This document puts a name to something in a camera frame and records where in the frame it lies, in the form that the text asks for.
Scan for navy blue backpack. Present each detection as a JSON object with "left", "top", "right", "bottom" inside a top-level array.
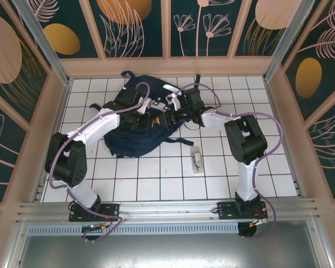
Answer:
[{"left": 89, "top": 71, "right": 202, "bottom": 159}]

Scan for clear plastic pencil case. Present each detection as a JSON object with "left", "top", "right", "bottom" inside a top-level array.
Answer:
[{"left": 189, "top": 144, "right": 204, "bottom": 175}]

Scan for steel sheet panel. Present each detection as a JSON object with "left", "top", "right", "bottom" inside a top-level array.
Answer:
[{"left": 5, "top": 220, "right": 334, "bottom": 268}]

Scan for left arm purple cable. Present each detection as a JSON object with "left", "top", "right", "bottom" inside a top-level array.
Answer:
[{"left": 49, "top": 82, "right": 151, "bottom": 243}]

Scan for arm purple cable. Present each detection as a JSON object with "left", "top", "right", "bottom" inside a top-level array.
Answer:
[
  {"left": 178, "top": 83, "right": 284, "bottom": 241},
  {"left": 49, "top": 82, "right": 151, "bottom": 243}
]

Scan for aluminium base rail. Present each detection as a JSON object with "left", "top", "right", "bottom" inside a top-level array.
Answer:
[{"left": 15, "top": 197, "right": 324, "bottom": 224}]

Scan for aluminium side rail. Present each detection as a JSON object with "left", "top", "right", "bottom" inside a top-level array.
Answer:
[
  {"left": 263, "top": 75, "right": 307, "bottom": 199},
  {"left": 30, "top": 78, "right": 74, "bottom": 202}
]

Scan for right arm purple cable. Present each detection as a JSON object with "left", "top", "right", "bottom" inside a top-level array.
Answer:
[{"left": 178, "top": 83, "right": 284, "bottom": 241}]

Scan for aluminium frame post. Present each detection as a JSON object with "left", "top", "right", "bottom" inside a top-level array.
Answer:
[
  {"left": 263, "top": 0, "right": 326, "bottom": 82},
  {"left": 11, "top": 0, "right": 73, "bottom": 86}
]

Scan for grey slotted cable duct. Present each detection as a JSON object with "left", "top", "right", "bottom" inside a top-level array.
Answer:
[{"left": 26, "top": 223, "right": 240, "bottom": 236}]

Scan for small circuit board with wires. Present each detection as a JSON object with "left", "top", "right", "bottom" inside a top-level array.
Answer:
[{"left": 82, "top": 222, "right": 114, "bottom": 233}]

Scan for red black connector wires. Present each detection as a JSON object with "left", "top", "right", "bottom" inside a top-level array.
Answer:
[{"left": 250, "top": 216, "right": 269, "bottom": 227}]

